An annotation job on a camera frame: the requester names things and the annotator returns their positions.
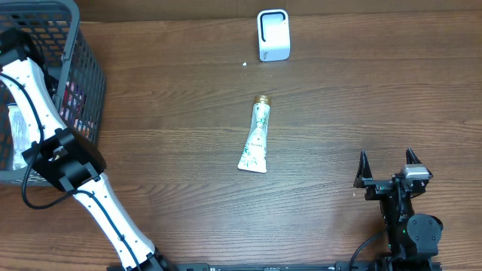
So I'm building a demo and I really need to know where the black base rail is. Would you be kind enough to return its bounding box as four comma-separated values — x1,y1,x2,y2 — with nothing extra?
107,262,442,271

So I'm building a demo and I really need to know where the dark grey plastic basket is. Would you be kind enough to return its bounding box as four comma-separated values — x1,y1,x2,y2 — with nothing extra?
0,0,107,187

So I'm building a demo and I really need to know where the red purple liner pack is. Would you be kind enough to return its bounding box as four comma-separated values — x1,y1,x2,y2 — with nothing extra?
59,81,92,139

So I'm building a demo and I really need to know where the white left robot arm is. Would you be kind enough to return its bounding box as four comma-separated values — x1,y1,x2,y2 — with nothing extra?
1,29,176,270

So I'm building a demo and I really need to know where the white printed snack bag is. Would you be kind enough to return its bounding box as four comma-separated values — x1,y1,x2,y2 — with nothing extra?
7,103,30,170

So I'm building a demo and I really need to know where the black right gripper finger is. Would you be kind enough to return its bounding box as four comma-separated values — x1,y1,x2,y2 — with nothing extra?
405,148,422,164
357,150,373,179

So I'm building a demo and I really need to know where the white barcode scanner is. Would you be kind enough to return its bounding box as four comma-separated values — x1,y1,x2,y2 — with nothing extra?
257,9,291,62

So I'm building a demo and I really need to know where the white floral tube gold cap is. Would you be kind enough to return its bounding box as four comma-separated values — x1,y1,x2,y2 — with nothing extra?
237,95,271,173

